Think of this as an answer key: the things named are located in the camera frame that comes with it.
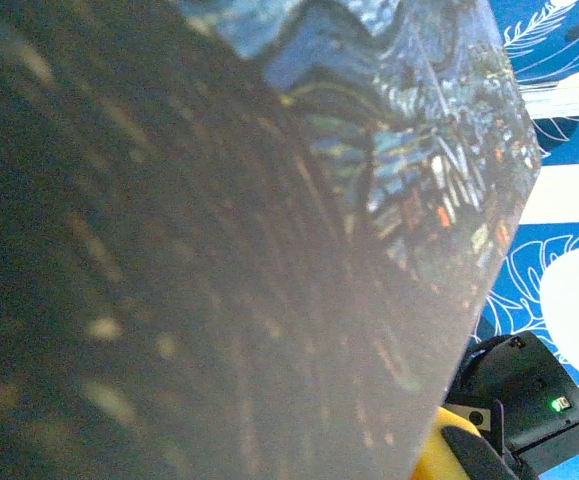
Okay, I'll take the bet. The dark blue starry tin box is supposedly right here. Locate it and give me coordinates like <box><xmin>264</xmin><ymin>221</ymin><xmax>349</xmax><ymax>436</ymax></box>
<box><xmin>0</xmin><ymin>0</ymin><xmax>543</xmax><ymax>480</ymax></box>

